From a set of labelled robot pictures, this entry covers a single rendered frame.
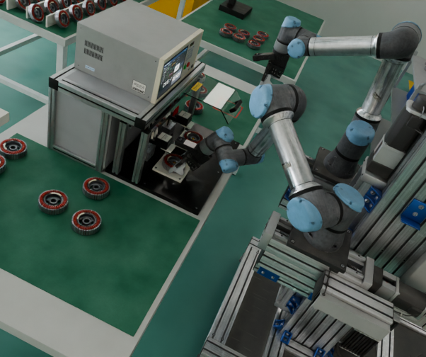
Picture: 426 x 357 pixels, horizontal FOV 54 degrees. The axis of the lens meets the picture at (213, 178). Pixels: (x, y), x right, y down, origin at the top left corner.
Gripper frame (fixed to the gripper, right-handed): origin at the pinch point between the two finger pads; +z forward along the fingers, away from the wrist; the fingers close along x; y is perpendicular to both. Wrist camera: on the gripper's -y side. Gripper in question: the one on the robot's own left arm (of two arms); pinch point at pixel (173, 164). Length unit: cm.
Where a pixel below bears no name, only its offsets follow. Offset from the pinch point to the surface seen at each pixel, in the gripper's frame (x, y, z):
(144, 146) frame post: -20.4, -17.6, -12.1
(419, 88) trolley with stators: 202, 105, -75
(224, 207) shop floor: 74, 63, 55
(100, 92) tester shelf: -16.7, -45.2, -11.0
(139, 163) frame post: -20.4, -12.7, -3.4
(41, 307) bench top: -88, -4, 7
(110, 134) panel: -19.4, -29.8, -1.6
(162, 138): -1.8, -13.3, -7.0
